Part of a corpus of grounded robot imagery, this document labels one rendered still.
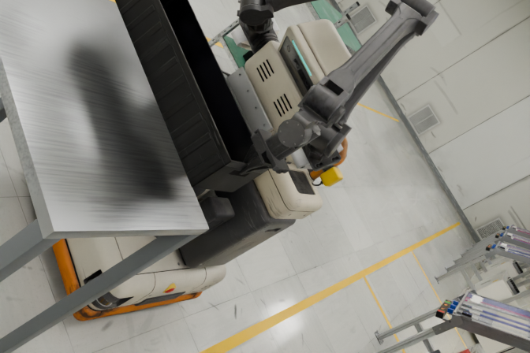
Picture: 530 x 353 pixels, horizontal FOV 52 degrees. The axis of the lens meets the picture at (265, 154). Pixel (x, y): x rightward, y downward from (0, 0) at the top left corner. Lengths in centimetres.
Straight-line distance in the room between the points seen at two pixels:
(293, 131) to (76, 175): 42
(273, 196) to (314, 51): 57
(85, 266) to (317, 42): 103
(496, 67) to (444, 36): 111
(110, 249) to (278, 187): 58
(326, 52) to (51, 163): 80
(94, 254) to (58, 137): 83
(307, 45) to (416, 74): 945
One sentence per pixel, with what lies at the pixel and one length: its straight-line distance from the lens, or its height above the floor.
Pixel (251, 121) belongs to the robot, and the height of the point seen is 90.
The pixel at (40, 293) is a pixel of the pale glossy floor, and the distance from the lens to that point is 199.
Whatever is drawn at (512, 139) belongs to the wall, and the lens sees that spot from 1057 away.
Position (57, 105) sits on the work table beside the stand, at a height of 80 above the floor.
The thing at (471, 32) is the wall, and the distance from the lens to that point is 1093.
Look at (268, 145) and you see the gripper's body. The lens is 117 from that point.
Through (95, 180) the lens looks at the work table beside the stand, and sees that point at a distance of 110.
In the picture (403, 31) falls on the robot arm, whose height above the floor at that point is 140.
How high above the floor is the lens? 146
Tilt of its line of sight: 22 degrees down
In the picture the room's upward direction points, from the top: 57 degrees clockwise
